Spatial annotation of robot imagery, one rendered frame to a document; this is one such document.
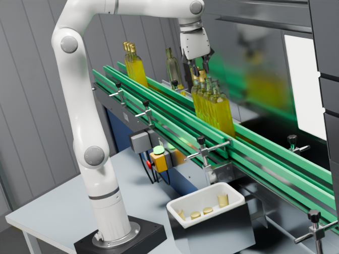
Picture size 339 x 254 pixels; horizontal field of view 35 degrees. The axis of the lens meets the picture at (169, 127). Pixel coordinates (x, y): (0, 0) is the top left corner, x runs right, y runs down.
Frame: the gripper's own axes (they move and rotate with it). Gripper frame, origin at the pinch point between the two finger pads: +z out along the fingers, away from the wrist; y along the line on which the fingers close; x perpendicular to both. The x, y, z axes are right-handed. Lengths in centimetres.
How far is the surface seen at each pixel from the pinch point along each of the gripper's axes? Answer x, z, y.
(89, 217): -34, 58, 53
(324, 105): 110, -18, 24
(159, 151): -15.9, 32.5, 19.2
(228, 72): -2.4, 5.4, -12.0
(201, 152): 26.2, 20.4, 16.6
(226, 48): 0.1, -4.9, -12.0
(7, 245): -189, 134, 101
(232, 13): 9.4, -18.4, -12.7
